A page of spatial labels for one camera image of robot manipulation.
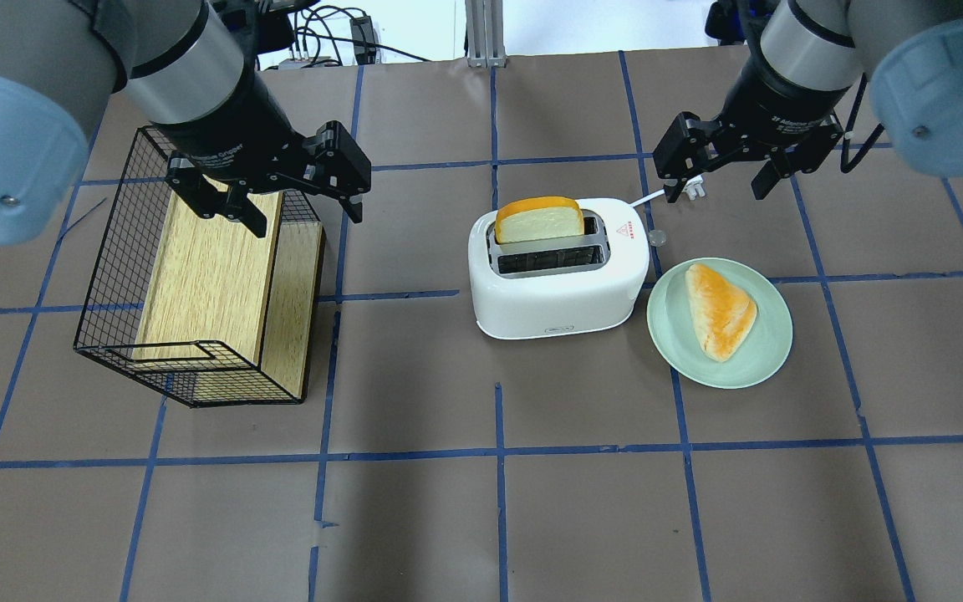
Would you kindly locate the bread slice in toaster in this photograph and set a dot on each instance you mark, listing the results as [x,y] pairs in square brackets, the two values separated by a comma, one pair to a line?
[538,218]

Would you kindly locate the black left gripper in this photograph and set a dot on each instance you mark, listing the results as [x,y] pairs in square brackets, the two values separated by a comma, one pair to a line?
[226,125]

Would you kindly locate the white two-slot toaster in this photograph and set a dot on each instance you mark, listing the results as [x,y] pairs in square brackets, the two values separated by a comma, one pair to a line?
[561,285]

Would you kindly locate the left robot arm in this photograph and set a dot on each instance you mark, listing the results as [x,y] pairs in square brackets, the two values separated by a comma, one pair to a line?
[190,66]

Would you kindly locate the black wire mesh basket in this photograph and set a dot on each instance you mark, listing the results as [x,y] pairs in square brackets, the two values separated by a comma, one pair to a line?
[121,275]

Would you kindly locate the aluminium frame post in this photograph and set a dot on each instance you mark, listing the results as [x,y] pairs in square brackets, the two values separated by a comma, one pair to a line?
[485,48]

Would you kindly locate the wooden board box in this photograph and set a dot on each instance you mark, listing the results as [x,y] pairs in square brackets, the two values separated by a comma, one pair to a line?
[227,315]

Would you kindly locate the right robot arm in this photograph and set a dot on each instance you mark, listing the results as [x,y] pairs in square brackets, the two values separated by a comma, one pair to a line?
[827,74]

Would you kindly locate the light green round plate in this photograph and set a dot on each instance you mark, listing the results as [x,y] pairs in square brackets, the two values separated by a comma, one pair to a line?
[767,344]

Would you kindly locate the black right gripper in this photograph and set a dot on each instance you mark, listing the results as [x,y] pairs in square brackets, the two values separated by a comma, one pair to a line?
[782,109]

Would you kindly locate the triangular toasted bread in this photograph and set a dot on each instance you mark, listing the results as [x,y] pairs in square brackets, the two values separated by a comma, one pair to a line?
[722,314]

